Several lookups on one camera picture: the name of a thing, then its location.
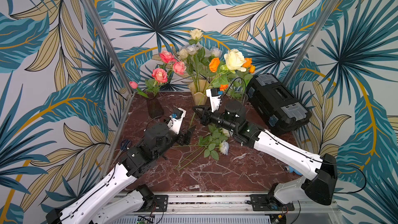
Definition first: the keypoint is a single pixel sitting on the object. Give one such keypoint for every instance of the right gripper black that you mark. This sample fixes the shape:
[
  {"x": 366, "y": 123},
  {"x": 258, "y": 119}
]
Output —
[{"x": 204, "y": 114}]

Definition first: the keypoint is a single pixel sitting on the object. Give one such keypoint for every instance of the white rose bunch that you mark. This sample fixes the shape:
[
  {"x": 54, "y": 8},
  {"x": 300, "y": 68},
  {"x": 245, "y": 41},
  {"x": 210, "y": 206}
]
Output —
[{"x": 211, "y": 146}]

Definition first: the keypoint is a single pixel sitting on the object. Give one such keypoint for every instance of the cream yellow fluted vase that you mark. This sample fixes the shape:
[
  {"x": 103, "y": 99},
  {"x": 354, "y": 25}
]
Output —
[{"x": 199, "y": 91}]

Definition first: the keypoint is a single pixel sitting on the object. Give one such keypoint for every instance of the orange rose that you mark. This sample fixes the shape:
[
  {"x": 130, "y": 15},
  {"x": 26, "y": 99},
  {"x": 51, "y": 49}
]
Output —
[
  {"x": 213, "y": 66},
  {"x": 223, "y": 87},
  {"x": 248, "y": 63}
]

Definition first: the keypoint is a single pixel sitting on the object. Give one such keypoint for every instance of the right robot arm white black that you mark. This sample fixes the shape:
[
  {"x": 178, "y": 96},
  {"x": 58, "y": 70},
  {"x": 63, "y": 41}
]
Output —
[{"x": 318, "y": 173}]

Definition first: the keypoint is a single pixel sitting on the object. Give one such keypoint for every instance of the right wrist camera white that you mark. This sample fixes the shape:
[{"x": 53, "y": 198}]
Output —
[{"x": 214, "y": 95}]

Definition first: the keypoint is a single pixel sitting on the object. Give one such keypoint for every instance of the blue plastic tool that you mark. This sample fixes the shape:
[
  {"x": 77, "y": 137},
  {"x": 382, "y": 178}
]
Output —
[{"x": 293, "y": 170}]

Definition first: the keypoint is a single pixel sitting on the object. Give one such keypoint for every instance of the clear glass vase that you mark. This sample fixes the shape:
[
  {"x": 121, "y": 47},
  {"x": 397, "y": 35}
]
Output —
[{"x": 240, "y": 96}]

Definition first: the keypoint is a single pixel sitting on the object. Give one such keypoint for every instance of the aluminium front rail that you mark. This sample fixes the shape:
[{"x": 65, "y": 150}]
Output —
[{"x": 229, "y": 208}]

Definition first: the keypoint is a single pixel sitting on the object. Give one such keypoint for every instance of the orange tulip bud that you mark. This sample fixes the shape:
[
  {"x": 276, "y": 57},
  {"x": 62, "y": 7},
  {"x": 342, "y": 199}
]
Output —
[{"x": 252, "y": 69}]

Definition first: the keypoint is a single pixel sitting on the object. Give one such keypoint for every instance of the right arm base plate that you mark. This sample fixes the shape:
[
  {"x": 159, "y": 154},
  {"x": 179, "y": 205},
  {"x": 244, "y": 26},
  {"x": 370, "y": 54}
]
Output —
[{"x": 263, "y": 202}]

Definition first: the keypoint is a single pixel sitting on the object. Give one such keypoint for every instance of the pink rose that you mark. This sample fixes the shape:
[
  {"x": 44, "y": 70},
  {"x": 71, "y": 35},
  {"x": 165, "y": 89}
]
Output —
[
  {"x": 159, "y": 78},
  {"x": 166, "y": 57},
  {"x": 178, "y": 68}
]

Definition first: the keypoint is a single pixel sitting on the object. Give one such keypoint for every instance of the black plastic toolbox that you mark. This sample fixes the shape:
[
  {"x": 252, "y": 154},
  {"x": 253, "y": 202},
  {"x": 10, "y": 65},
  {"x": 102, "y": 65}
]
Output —
[{"x": 281, "y": 111}]

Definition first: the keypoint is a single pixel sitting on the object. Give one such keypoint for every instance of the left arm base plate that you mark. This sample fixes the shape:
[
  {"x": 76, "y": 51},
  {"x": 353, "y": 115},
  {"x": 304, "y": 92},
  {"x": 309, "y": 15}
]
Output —
[{"x": 158, "y": 203}]

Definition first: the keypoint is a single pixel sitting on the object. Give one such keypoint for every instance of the pink tulip bud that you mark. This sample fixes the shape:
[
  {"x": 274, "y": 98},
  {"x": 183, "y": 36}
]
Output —
[{"x": 136, "y": 87}]

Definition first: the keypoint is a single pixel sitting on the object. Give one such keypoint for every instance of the blue handled scissors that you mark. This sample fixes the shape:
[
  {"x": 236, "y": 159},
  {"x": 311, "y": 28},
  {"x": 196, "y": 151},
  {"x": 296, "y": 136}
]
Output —
[{"x": 125, "y": 145}]

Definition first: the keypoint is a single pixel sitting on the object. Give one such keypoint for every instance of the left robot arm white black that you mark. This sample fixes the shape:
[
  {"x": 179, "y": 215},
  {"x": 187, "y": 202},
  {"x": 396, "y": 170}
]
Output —
[{"x": 95, "y": 206}]

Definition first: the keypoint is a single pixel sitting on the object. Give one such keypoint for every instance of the dark purple glass vase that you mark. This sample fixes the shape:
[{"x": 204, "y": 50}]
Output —
[{"x": 155, "y": 109}]

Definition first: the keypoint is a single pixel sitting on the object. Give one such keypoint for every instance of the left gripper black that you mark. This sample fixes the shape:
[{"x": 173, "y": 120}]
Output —
[{"x": 185, "y": 138}]

